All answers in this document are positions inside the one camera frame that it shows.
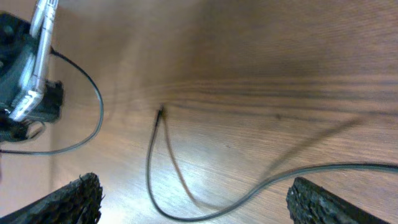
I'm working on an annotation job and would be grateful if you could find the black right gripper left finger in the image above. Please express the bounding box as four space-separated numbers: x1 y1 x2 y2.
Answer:
1 172 103 224

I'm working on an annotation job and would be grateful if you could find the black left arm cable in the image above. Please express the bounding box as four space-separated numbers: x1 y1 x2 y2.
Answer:
0 46 104 156

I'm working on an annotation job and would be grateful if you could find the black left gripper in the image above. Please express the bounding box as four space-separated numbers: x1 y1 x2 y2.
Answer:
1 12 63 142

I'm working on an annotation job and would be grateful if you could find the black charging cable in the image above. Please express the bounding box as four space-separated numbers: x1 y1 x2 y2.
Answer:
145 105 398 223

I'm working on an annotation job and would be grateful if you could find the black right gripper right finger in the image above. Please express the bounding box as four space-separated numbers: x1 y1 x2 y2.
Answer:
286 177 388 224

